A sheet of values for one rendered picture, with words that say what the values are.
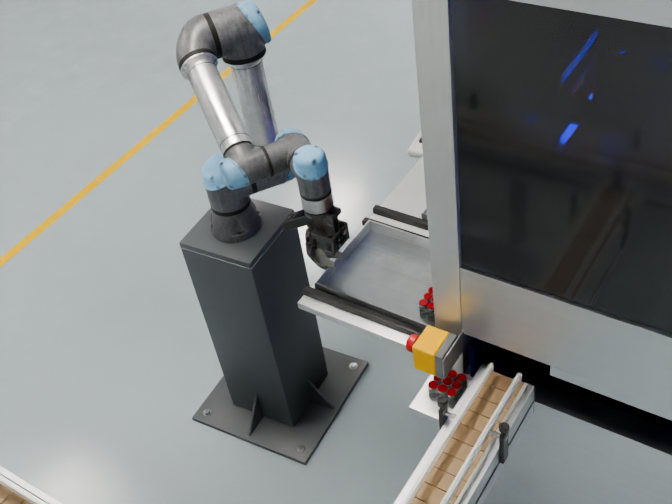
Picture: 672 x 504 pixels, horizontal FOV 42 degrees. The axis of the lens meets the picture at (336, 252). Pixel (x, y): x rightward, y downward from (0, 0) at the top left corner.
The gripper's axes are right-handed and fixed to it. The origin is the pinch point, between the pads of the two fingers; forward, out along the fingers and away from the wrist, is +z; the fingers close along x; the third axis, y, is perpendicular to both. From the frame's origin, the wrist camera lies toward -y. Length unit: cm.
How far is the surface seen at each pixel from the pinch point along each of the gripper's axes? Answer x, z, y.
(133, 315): 18, 92, -117
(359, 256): 9.8, 4.1, 4.4
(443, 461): -38, -1, 53
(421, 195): 38.1, 4.3, 7.3
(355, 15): 255, 92, -159
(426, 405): -23.9, 4.4, 42.1
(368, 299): -2.4, 4.1, 14.4
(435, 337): -17.2, -10.8, 41.5
